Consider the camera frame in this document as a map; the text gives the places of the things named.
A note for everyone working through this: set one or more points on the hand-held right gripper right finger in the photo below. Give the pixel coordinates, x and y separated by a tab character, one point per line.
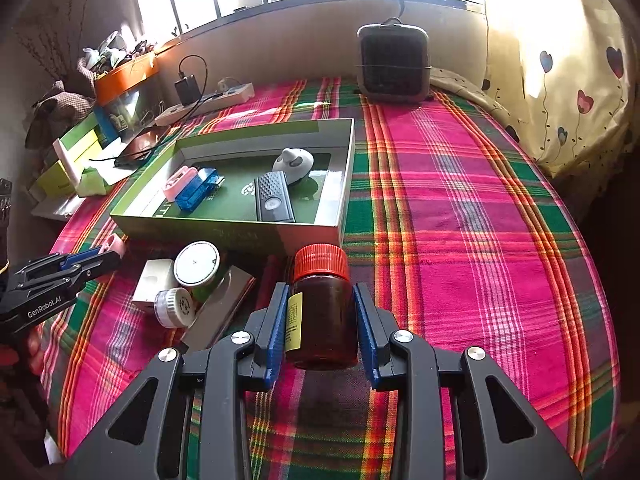
367	340

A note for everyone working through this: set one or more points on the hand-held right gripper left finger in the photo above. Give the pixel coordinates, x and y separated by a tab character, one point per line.
277	330

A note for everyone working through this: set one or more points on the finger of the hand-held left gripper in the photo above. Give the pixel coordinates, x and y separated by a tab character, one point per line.
80	257
100	264

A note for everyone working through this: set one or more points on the pink plastic clip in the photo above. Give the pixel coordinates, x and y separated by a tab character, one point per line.
178	182
114	245

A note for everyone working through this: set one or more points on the brown bottle with red cap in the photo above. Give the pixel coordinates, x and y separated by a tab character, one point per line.
325	320

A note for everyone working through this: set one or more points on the white charger adapter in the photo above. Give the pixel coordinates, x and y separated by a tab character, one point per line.
152	282

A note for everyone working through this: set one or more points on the silver black rectangular lighter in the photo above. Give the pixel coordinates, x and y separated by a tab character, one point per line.
220	310

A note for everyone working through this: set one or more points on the small white jar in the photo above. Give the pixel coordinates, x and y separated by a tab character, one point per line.
175	307

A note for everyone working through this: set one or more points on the green container with white lid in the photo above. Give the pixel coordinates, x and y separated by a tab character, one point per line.
196	265

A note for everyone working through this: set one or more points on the green cardboard box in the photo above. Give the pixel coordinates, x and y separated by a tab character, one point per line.
225	235

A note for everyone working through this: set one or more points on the blue translucent usb device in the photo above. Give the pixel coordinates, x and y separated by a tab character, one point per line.
197	190

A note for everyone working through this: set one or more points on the black rectangular speaker device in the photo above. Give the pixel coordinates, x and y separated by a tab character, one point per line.
275	197

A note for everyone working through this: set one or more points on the white egg-shaped toy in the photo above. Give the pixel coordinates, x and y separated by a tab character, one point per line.
292	160

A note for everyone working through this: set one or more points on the green tissue pack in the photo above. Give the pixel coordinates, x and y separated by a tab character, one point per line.
97	182

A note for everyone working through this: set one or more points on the yellow carton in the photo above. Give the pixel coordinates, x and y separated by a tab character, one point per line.
55	180

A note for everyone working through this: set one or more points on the white upright board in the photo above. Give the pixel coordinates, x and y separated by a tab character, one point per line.
66	160

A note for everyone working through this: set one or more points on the black smartphone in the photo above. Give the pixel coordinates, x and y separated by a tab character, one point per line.
142	147

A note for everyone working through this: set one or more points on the blue printed carton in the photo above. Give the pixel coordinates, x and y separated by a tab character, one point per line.
109	125

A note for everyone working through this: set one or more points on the brown checked cloth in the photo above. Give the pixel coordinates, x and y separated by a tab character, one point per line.
57	105

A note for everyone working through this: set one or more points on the black binder clip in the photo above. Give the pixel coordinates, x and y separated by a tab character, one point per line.
152	114

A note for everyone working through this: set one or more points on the glass tank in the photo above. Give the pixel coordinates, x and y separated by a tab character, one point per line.
132	105

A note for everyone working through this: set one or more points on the black charger plug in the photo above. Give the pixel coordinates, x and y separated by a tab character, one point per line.
187	90

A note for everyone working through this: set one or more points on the white power strip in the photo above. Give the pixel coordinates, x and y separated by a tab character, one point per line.
220	100

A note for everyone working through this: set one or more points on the white plug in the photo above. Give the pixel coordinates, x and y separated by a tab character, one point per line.
227	85

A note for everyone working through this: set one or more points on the dried twig bunch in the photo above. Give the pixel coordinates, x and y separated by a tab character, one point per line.
55	25

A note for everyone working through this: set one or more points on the cream patterned pillow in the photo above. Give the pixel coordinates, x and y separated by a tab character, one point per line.
470	95

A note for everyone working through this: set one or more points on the black portable heater fan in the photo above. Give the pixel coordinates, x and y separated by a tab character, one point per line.
392	62

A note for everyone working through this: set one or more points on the cream heart print curtain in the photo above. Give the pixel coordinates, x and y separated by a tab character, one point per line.
565	60

